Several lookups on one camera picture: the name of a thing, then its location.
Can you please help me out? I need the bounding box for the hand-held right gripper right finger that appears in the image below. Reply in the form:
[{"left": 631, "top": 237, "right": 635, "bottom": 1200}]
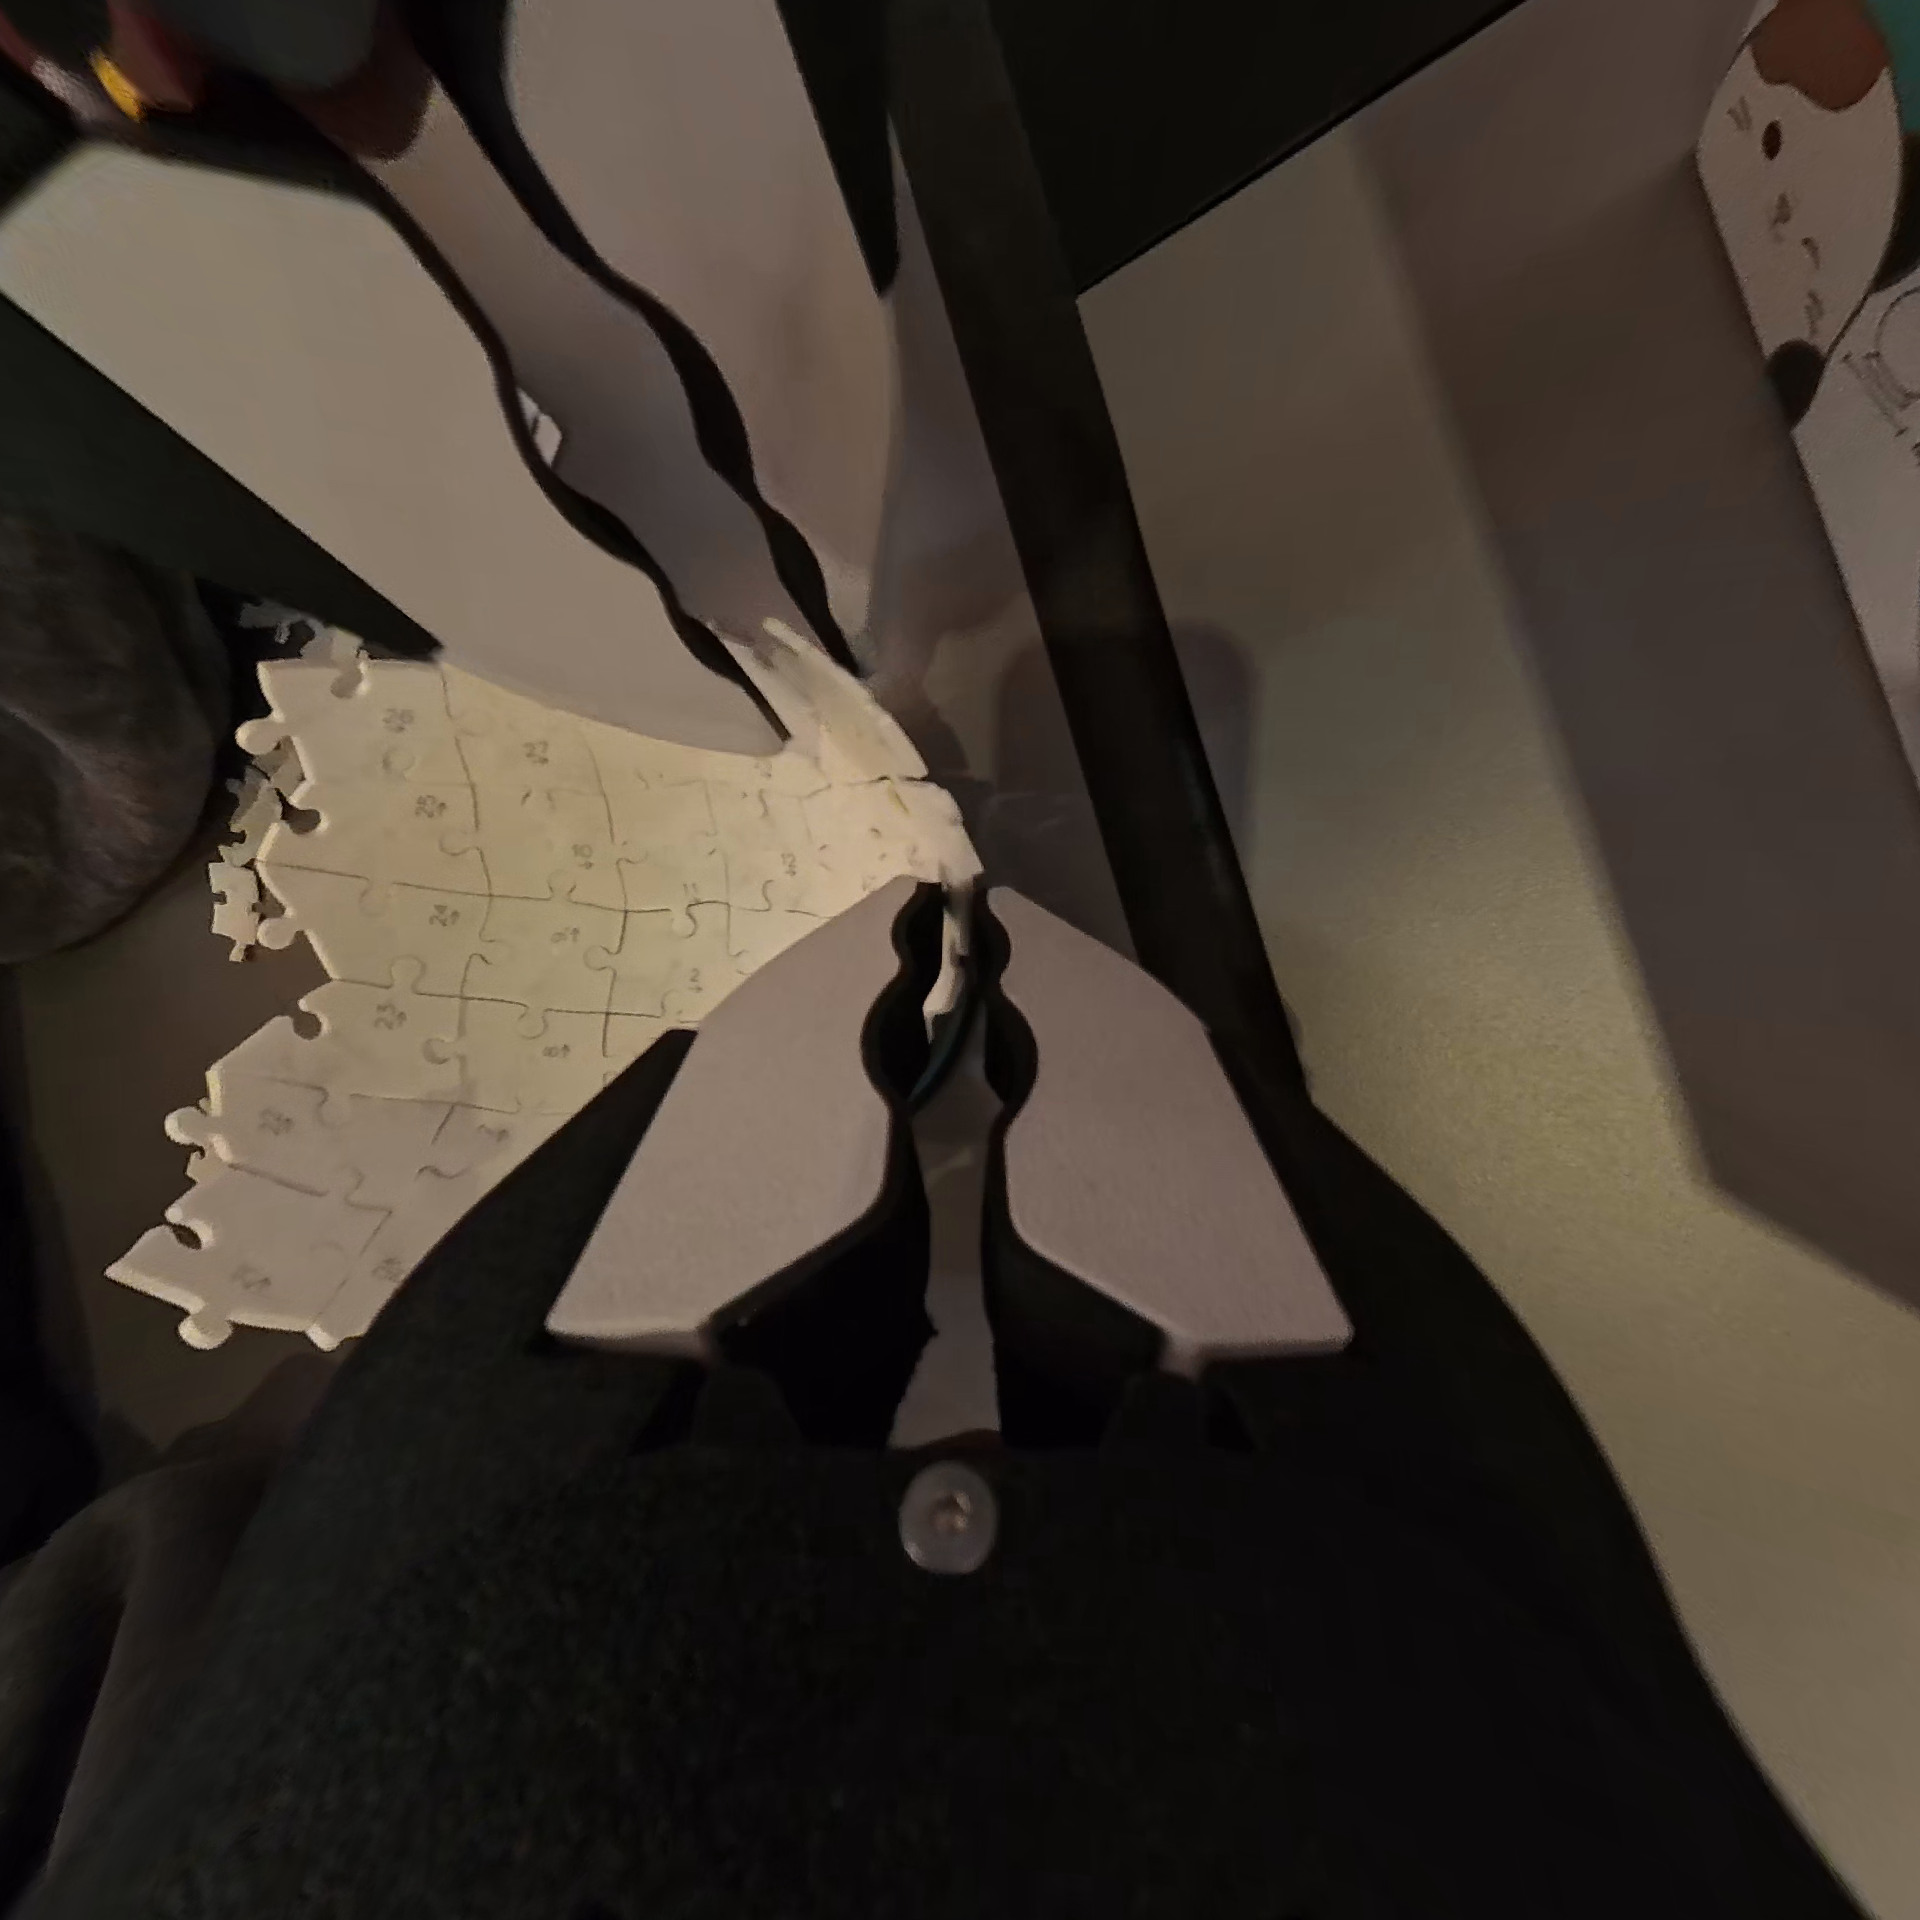
[{"left": 966, "top": 886, "right": 1352, "bottom": 1370}]

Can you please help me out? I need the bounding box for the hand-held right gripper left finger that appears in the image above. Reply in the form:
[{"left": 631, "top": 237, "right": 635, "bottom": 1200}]
[{"left": 550, "top": 886, "right": 956, "bottom": 1369}]

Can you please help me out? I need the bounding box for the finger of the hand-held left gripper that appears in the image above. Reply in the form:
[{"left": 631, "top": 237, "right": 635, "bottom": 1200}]
[
  {"left": 0, "top": 120, "right": 788, "bottom": 759},
  {"left": 377, "top": 0, "right": 909, "bottom": 678}
]

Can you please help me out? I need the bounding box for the partly built white puzzle ball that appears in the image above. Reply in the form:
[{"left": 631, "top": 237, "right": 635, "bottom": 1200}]
[{"left": 106, "top": 616, "right": 987, "bottom": 1353}]

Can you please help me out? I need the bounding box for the pile of loose puzzle pieces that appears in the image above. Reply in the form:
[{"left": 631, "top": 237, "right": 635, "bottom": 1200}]
[{"left": 204, "top": 767, "right": 295, "bottom": 963}]

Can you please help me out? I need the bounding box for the colourful puzzle ball box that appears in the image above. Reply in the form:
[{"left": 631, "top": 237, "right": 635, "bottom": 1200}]
[{"left": 1697, "top": 0, "right": 1920, "bottom": 788}]

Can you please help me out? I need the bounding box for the person's dark clothing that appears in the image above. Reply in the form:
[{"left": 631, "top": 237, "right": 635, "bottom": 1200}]
[{"left": 0, "top": 511, "right": 363, "bottom": 1920}]

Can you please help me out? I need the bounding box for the black mat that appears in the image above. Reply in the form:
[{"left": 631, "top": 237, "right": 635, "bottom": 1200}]
[{"left": 990, "top": 0, "right": 1532, "bottom": 294}]

